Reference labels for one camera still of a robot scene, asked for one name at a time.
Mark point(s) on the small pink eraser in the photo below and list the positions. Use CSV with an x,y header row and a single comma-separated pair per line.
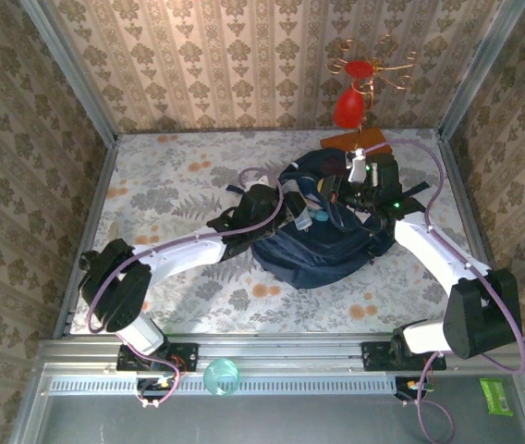
x,y
312,202

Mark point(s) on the clear plastic pen packet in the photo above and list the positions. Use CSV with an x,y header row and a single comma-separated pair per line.
x,y
304,223

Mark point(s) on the navy blue backpack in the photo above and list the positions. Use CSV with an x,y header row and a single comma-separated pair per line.
x,y
318,259

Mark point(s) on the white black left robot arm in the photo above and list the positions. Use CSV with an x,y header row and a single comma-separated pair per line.
x,y
184,254

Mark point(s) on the red wine glass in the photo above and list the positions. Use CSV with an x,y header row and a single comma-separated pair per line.
x,y
348,111

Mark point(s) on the floral tablecloth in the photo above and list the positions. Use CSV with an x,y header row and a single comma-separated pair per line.
x,y
313,314

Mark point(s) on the small black circuit board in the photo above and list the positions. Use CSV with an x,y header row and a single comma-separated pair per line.
x,y
403,390
151,388

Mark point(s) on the green snack packet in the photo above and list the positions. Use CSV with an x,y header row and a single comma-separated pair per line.
x,y
496,398

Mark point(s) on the aluminium side rail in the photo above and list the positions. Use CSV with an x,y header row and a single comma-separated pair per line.
x,y
94,208
475,236

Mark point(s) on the long aluminium base rail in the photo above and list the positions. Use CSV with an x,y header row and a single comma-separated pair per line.
x,y
281,351

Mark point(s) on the aluminium corner post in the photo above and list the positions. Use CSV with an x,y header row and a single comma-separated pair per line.
x,y
73,74
480,69

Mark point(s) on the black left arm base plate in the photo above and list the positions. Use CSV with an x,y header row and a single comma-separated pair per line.
x,y
188,356

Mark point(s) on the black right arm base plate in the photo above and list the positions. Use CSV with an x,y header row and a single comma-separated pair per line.
x,y
375,356

